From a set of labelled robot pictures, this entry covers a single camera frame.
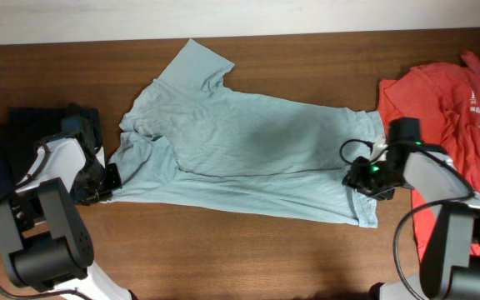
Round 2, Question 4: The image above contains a light blue grey t-shirt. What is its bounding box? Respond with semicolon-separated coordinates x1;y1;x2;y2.
111;41;383;228

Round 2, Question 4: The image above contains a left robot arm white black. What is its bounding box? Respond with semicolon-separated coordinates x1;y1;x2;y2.
0;133;135;299

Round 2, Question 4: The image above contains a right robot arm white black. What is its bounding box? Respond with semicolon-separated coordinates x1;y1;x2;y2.
342;141;480;299

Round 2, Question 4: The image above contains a folded black Nike garment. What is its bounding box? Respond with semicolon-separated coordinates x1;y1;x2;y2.
0;104;103;195

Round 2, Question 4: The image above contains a red t-shirt with print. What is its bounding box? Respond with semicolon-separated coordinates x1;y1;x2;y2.
376;51;480;263

